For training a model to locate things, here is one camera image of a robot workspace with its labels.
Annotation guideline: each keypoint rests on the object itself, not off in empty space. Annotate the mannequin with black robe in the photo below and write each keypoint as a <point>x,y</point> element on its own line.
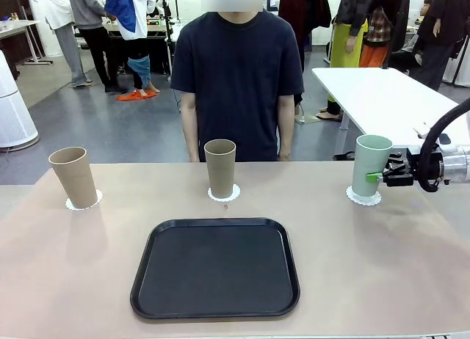
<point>440,16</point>

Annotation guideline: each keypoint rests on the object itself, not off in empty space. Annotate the mannequin with blue white jacket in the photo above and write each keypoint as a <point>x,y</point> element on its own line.
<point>128,16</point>

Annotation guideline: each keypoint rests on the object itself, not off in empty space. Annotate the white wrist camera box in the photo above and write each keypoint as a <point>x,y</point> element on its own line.
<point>442,138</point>

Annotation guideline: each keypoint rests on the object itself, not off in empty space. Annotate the person in grey sweater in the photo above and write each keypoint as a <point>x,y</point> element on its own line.
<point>86,9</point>

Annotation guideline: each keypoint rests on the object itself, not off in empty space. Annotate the light tan tall cup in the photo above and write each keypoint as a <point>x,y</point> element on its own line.
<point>75,177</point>

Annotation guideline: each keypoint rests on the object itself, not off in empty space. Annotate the dark brown tall cup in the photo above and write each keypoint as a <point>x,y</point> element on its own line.
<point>220,170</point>

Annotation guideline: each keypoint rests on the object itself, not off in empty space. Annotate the orange cloth on floor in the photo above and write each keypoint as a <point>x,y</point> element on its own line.
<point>136,96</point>

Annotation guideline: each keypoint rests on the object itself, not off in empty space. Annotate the dark red hanging garment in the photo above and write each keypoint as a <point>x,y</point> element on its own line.
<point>304,9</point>

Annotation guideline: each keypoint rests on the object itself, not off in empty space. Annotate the person's right hand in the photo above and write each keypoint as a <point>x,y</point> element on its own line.
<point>194,156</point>

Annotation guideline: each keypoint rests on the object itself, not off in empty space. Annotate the black tripod stand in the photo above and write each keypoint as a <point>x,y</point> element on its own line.
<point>169,23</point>

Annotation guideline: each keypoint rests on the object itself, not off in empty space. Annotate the black plastic serving tray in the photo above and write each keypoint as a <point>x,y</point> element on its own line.
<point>216,269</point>

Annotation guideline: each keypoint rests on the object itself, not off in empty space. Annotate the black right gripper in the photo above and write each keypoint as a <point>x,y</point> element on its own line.
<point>415,166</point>

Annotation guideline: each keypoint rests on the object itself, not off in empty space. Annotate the mannequin with white coat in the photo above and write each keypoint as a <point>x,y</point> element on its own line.
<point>58,9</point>

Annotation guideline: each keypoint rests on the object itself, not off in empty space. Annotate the white rectangular side table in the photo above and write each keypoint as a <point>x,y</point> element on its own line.
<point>382,100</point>

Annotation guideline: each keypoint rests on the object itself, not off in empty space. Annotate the wooden background work table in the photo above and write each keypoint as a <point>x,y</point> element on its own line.
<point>158,29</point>

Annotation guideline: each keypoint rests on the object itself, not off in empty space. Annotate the mannequin with orange trousers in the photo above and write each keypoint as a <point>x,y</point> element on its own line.
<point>372,54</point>

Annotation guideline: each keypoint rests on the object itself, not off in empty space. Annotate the white scalloped paper coaster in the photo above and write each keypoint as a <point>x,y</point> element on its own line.
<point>236,194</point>
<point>363,201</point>
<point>98,199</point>

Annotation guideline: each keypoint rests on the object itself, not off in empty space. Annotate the person's left hand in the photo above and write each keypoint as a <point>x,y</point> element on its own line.
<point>284,155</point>

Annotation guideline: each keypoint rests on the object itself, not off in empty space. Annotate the grey background table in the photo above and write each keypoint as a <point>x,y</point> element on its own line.
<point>14,23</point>

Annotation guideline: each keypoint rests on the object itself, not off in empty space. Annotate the mannequin with yellow skirt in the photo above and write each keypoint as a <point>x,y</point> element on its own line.
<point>343,45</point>

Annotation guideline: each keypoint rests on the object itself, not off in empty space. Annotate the mint green tall cup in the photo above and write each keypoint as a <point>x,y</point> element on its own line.
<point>367,159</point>

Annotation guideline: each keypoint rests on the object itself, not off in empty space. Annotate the person's dark navy t-shirt torso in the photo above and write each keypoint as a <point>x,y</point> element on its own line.
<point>235,60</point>

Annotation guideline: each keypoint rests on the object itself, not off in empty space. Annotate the person's left forearm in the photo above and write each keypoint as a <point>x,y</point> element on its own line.
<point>286,122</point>

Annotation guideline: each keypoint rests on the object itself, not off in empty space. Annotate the person's right forearm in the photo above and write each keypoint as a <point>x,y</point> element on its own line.
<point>190,122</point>

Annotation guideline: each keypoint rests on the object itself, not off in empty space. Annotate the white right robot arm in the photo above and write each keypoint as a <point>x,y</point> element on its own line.
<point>457,164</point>

